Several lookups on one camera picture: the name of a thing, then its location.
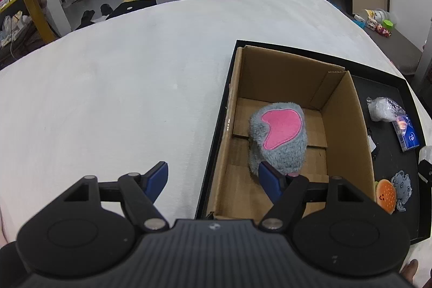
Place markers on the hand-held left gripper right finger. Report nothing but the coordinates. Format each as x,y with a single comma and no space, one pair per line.
270,181

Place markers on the grey plush with pink patch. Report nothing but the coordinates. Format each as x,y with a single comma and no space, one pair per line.
287,154

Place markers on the red toy figures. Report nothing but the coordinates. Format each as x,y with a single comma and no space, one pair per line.
379,29

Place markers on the grey denim octopus plush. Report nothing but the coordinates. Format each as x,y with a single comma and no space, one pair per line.
401,183

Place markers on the white plastic bottle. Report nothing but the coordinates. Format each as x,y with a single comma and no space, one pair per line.
379,15

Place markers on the blue tissue packet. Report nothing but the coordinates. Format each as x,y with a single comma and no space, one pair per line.
410,138

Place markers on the yellow table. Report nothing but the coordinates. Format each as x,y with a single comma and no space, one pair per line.
35,8

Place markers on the brown cardboard box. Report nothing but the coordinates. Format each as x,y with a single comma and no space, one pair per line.
341,139

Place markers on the person's bare foot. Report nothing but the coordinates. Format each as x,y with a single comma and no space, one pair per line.
410,271

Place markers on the black slipper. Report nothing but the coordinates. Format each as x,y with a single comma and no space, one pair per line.
106,8
87,18

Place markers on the grey bench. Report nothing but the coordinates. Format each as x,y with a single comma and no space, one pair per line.
401,48

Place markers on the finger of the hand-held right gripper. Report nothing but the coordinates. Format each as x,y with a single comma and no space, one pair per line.
427,171

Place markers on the burger plush toy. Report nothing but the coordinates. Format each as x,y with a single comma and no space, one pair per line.
386,197

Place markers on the pile of household clutter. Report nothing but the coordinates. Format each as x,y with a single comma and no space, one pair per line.
15,30

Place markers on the black tray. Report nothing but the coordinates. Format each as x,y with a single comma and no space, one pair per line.
386,159

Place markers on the white plastic-wrapped ball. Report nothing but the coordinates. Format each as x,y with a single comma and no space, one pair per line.
379,109

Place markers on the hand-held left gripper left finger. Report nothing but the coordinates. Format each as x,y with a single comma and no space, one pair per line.
158,179

